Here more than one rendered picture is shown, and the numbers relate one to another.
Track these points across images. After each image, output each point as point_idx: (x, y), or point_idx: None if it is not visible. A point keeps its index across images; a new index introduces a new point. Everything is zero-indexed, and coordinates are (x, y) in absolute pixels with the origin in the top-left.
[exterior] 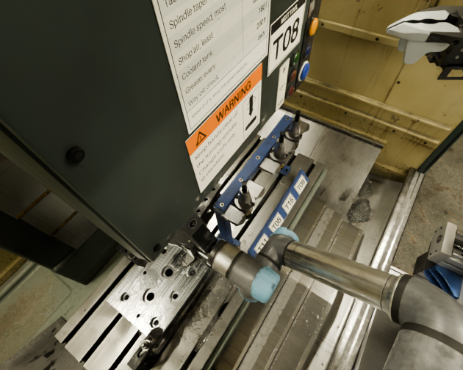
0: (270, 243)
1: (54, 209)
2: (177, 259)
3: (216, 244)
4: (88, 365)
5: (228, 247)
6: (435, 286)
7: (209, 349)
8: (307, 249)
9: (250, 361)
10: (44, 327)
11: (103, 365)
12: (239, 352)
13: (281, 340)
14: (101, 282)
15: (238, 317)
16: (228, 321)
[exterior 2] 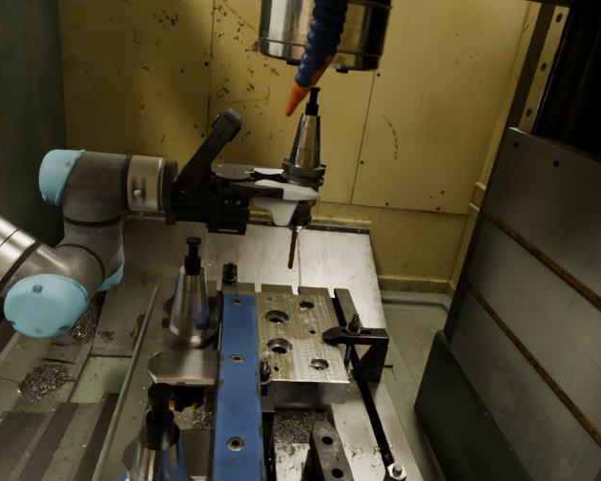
0: (77, 264)
1: (493, 263)
2: (281, 364)
3: (173, 163)
4: (286, 287)
5: (150, 165)
6: None
7: (149, 342)
8: None
9: (76, 425)
10: (395, 352)
11: (270, 291)
12: (103, 419)
13: (19, 469)
14: (402, 417)
15: (120, 400)
16: (135, 376)
